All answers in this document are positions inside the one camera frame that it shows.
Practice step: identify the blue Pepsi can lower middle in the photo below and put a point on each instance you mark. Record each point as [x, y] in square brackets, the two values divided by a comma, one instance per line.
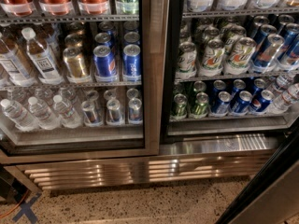
[239, 106]

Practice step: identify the front left blue Pepsi can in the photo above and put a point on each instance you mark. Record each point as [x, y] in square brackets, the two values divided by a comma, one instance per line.
[104, 61]

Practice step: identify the water bottle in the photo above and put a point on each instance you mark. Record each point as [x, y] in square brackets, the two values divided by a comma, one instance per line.
[46, 118]
[69, 115]
[22, 118]

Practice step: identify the front 7up can left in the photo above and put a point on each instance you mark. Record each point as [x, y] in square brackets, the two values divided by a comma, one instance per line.
[186, 60]

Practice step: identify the green soda can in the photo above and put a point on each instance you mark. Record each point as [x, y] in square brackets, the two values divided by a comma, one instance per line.
[179, 106]

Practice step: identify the blue pepsi can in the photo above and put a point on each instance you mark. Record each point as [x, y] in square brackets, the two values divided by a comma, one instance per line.
[220, 106]
[239, 106]
[104, 61]
[131, 60]

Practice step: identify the gold soda can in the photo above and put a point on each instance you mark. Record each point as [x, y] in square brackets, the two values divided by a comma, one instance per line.
[77, 69]

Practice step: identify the tea bottle white cap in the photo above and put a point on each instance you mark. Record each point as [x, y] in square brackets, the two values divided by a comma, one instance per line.
[42, 56]

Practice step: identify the right water bottle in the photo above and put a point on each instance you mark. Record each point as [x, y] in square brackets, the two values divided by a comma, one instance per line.
[69, 115]

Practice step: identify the front right blue Pepsi can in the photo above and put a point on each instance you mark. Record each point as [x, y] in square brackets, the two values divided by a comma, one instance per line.
[131, 60]

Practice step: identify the fridge glass door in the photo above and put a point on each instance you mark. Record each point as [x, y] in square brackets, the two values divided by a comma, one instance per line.
[119, 118]
[272, 196]

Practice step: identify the left water bottle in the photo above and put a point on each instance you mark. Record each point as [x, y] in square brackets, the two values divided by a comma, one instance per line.
[22, 118]

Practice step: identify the middle water bottle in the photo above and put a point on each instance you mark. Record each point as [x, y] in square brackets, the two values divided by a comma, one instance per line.
[46, 118]

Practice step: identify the blue Pepsi can lower left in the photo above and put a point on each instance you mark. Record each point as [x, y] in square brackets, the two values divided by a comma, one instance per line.
[220, 106]

